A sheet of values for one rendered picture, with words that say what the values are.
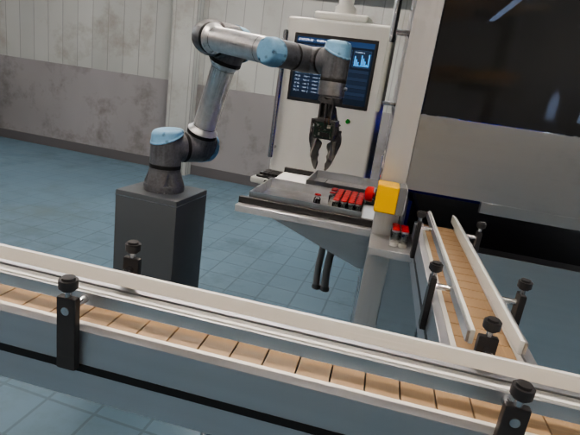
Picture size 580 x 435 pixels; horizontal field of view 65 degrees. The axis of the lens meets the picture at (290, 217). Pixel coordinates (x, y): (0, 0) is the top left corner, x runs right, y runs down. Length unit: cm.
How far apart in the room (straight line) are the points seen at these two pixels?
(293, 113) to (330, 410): 192
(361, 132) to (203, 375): 182
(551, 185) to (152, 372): 105
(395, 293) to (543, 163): 50
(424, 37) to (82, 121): 586
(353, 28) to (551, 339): 152
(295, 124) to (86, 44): 470
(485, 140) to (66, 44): 612
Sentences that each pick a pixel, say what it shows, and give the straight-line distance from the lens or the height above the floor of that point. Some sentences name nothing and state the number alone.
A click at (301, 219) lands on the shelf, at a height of 87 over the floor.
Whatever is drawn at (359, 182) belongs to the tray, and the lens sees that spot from 193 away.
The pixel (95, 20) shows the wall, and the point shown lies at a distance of 664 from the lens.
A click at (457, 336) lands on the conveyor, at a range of 71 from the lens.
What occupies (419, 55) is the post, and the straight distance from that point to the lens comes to 124.
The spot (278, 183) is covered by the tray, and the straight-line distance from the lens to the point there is 163.
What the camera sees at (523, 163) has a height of 113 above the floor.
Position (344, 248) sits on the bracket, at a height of 79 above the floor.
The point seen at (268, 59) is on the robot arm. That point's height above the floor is 129.
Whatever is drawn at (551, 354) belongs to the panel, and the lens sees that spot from 148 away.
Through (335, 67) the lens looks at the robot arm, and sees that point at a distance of 133.
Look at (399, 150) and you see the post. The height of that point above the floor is 111.
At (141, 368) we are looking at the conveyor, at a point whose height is 91.
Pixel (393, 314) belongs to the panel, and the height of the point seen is 65.
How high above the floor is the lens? 123
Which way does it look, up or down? 16 degrees down
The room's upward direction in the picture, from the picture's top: 8 degrees clockwise
